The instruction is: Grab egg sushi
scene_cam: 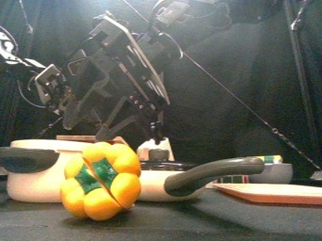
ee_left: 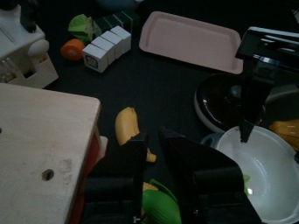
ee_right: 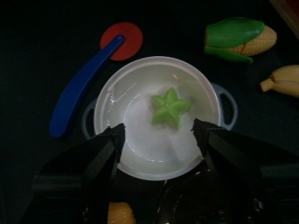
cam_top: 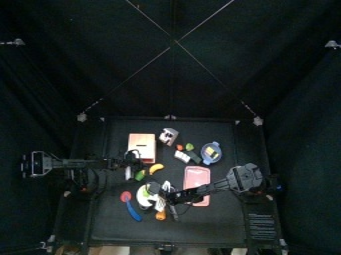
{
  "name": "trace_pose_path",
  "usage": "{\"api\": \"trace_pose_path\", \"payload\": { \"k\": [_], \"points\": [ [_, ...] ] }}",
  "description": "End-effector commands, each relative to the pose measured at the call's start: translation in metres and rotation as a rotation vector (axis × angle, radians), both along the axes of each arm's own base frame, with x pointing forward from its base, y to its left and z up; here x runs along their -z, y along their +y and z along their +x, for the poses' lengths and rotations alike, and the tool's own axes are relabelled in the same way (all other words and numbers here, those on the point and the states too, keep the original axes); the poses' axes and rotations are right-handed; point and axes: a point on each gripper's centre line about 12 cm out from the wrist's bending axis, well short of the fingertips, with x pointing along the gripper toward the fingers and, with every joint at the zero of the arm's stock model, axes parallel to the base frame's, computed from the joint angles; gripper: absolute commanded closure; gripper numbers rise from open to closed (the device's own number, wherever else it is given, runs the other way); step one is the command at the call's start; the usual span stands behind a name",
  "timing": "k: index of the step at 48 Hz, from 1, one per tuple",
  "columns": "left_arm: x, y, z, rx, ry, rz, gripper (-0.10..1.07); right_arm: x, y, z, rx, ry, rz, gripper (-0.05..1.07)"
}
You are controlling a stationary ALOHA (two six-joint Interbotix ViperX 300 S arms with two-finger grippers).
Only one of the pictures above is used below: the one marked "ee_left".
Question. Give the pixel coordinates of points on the white rounded utensil knob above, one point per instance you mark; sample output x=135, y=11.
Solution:
x=37, y=47

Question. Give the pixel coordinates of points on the white toy pan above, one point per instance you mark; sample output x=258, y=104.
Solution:
x=268, y=175

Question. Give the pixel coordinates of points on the white toy sushi block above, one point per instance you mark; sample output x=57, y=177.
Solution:
x=95, y=58
x=105, y=46
x=115, y=39
x=123, y=34

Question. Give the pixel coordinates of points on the dark green toy block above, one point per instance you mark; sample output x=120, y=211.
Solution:
x=101, y=26
x=131, y=18
x=116, y=21

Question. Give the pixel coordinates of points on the pink plastic tray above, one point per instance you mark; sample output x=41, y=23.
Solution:
x=191, y=40

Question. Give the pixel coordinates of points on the yellow toy banana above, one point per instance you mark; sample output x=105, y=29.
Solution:
x=127, y=125

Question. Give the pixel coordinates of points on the orange toy food piece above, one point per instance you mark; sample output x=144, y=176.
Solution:
x=287, y=131

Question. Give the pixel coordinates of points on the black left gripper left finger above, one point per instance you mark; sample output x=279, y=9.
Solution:
x=112, y=198

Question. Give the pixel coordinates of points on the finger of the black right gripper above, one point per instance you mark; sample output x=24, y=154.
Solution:
x=255, y=93

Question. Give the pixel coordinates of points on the black pan with white rim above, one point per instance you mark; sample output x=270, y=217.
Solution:
x=218, y=99

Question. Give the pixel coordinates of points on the orange toy carrot piece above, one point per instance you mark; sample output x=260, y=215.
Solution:
x=72, y=49

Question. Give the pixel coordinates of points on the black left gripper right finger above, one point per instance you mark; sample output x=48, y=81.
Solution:
x=210, y=186

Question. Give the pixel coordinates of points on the wooden cutting board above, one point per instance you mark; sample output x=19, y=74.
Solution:
x=39, y=145

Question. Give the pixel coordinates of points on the green toy corn cob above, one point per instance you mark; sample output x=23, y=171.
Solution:
x=159, y=204

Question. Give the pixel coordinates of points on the green toy lettuce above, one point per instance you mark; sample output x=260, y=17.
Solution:
x=80, y=26

